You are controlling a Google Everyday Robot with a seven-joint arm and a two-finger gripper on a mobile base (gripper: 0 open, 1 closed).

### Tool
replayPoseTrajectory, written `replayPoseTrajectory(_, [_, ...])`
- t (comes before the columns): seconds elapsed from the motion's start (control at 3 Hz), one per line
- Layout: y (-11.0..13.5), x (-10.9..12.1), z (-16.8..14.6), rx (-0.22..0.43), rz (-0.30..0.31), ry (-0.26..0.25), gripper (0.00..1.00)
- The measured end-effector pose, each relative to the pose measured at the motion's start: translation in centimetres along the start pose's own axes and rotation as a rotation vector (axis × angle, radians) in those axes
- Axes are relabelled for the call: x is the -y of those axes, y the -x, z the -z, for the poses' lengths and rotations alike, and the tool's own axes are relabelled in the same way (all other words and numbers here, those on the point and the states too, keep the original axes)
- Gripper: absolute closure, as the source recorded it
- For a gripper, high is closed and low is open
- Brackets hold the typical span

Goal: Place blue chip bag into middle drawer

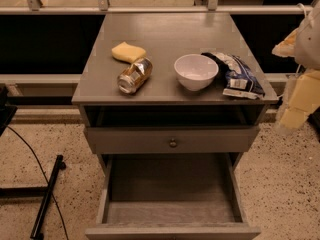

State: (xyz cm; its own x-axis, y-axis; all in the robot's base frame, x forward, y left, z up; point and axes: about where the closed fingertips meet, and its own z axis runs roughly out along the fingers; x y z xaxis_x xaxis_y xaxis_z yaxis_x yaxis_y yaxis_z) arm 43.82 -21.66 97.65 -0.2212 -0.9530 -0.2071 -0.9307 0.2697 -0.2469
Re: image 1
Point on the grey wooden drawer cabinet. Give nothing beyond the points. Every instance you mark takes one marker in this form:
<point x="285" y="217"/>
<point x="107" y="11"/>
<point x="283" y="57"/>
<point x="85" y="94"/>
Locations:
<point x="162" y="101"/>

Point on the grey open bottom drawer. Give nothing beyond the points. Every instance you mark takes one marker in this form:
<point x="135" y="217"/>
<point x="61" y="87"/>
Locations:
<point x="171" y="197"/>

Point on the black stand base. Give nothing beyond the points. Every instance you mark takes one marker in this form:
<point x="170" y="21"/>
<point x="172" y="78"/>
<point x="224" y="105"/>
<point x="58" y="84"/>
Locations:
<point x="45" y="192"/>

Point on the metal railing frame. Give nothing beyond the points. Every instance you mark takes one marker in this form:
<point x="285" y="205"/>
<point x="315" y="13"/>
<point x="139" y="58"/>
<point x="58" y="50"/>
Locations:
<point x="100" y="7"/>

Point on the white bowl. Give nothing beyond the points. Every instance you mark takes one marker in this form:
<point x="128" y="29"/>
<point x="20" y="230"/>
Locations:
<point x="195" y="72"/>

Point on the grey middle drawer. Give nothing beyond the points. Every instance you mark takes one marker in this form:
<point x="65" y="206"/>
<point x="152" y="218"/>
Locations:
<point x="155" y="140"/>

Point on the yellow sponge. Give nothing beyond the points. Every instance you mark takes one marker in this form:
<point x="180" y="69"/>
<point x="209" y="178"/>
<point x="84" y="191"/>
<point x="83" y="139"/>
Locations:
<point x="127" y="53"/>

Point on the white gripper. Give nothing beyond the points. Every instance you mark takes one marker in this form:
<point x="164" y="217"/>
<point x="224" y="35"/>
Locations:
<point x="309" y="44"/>

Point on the round brass drawer knob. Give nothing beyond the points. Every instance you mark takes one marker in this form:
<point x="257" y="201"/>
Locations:
<point x="173" y="143"/>

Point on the shiny metallic can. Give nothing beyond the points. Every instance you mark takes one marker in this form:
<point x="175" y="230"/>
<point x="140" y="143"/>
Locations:
<point x="133" y="77"/>

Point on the blue chip bag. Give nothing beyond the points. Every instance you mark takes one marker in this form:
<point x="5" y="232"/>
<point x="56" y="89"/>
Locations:
<point x="239" y="80"/>

